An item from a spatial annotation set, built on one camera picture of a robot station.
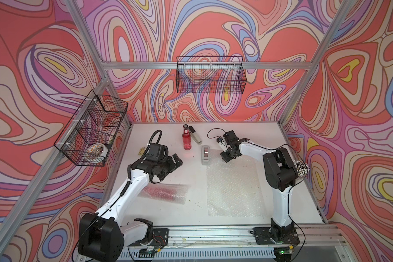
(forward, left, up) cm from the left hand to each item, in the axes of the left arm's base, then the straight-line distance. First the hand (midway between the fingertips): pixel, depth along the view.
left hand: (179, 166), depth 81 cm
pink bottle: (+21, -3, -3) cm, 22 cm away
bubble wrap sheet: (-6, -30, -14) cm, 33 cm away
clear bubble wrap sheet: (-8, -2, -11) cm, 14 cm away
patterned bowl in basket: (+1, +35, +13) cm, 37 cm away
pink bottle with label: (-10, +10, -9) cm, 17 cm away
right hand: (+14, -29, -14) cm, 35 cm away
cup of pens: (-4, -58, +5) cm, 59 cm away
